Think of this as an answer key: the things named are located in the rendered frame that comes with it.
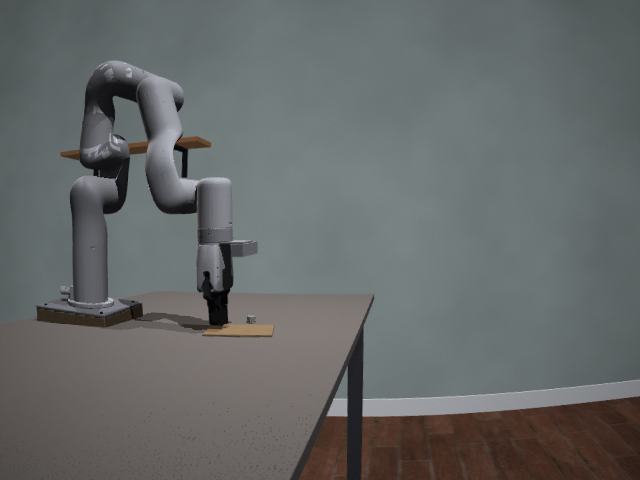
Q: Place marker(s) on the tan square mat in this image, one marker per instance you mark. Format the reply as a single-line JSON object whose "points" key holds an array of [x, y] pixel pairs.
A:
{"points": [[240, 331]]}

